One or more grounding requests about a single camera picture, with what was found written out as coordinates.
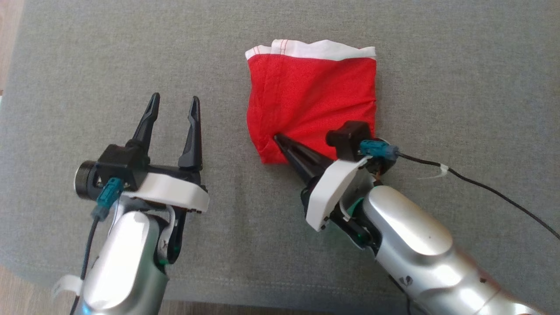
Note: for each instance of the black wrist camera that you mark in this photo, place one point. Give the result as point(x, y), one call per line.
point(348, 138)
point(120, 164)

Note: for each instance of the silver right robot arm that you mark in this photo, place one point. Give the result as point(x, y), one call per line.
point(420, 245)

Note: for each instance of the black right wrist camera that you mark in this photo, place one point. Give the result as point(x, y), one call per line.
point(348, 138)

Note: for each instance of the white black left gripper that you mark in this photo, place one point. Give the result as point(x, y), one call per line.
point(175, 192)

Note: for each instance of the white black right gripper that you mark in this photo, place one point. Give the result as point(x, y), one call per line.
point(332, 192)

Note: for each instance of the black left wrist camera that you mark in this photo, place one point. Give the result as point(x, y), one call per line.
point(120, 164)

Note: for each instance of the red shorts with white trim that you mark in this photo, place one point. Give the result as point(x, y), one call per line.
point(310, 96)

